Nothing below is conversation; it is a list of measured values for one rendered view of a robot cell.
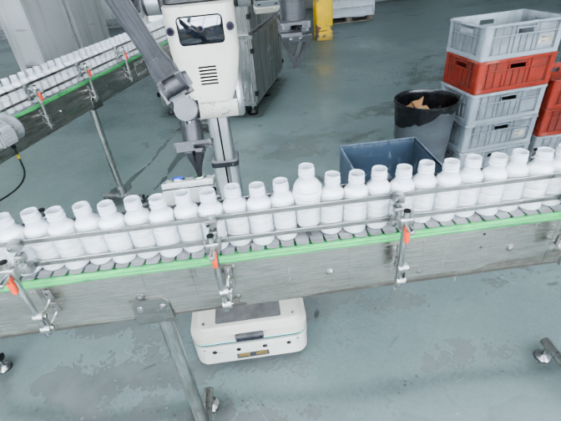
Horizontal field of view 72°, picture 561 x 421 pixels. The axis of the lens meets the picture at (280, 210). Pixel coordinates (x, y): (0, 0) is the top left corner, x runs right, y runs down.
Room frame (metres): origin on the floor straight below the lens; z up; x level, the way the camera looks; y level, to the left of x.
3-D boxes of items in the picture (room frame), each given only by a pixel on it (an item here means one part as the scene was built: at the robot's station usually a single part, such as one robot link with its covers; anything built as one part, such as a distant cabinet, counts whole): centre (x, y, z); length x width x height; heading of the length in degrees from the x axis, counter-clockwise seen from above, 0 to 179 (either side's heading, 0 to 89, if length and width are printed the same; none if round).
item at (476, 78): (2.85, -1.67, 0.78); 0.61 x 0.41 x 0.22; 100
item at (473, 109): (2.85, -1.66, 0.55); 0.61 x 0.41 x 0.22; 100
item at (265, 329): (1.43, 0.20, 0.24); 0.68 x 0.53 x 0.41; 3
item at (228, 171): (1.44, 0.21, 0.74); 0.11 x 0.11 x 0.40; 3
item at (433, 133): (2.71, -1.12, 0.32); 0.45 x 0.45 x 0.64
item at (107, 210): (0.78, 0.41, 1.08); 0.06 x 0.06 x 0.17
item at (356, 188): (0.81, -0.19, 1.08); 0.06 x 0.06 x 0.17
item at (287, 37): (0.94, -0.07, 1.44); 0.07 x 0.07 x 0.09; 3
